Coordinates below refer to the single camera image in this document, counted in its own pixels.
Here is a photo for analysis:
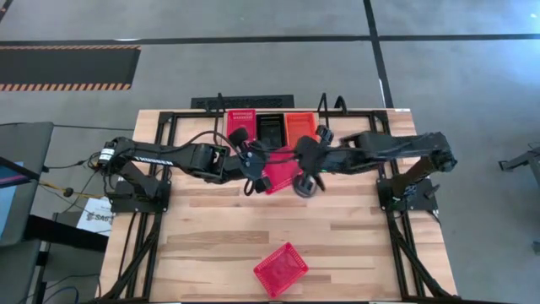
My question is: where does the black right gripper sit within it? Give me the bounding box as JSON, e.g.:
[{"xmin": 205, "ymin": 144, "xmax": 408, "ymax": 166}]
[{"xmin": 293, "ymin": 124, "xmax": 335, "ymax": 198}]

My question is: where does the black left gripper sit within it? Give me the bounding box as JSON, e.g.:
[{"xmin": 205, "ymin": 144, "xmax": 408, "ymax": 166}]
[{"xmin": 228, "ymin": 128, "xmax": 273, "ymax": 194}]

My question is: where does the red plastic mesh basket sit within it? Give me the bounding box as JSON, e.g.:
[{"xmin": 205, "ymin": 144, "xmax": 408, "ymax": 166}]
[
  {"xmin": 226, "ymin": 109, "xmax": 258, "ymax": 144},
  {"xmin": 252, "ymin": 242, "xmax": 310, "ymax": 300},
  {"xmin": 262, "ymin": 146, "xmax": 305, "ymax": 196}
]

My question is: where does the orange plastic mesh basket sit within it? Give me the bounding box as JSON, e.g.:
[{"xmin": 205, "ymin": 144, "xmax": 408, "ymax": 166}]
[{"xmin": 284, "ymin": 111, "xmax": 319, "ymax": 147}]

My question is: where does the black plastic mesh basket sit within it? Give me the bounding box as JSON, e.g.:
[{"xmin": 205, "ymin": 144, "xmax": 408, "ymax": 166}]
[{"xmin": 256, "ymin": 112, "xmax": 287, "ymax": 149}]

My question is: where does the white printed paper sheet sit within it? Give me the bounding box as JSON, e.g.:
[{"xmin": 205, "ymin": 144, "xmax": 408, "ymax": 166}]
[{"xmin": 76, "ymin": 198, "xmax": 115, "ymax": 237}]

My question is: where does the black support beam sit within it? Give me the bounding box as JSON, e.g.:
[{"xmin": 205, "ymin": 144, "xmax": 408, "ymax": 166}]
[{"xmin": 23, "ymin": 214, "xmax": 110, "ymax": 254}]

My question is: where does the black mat with striped edges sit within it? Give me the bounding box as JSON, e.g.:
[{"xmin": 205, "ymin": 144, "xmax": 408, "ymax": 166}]
[{"xmin": 0, "ymin": 44, "xmax": 142, "ymax": 92}]

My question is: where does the monitor with blue screen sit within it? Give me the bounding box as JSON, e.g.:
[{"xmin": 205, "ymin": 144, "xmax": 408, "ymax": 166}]
[{"xmin": 0, "ymin": 155, "xmax": 42, "ymax": 240}]

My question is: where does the wooden shelf with black frame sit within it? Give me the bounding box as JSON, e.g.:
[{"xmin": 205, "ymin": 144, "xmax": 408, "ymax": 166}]
[{"xmin": 202, "ymin": 91, "xmax": 349, "ymax": 161}]

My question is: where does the black metal table frame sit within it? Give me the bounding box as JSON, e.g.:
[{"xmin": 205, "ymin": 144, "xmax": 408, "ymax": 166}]
[{"xmin": 94, "ymin": 109, "xmax": 459, "ymax": 304}]

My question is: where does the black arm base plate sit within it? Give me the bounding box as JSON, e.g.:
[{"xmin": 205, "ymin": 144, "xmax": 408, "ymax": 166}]
[
  {"xmin": 376, "ymin": 176, "xmax": 440, "ymax": 212},
  {"xmin": 110, "ymin": 179, "xmax": 172, "ymax": 214}
]

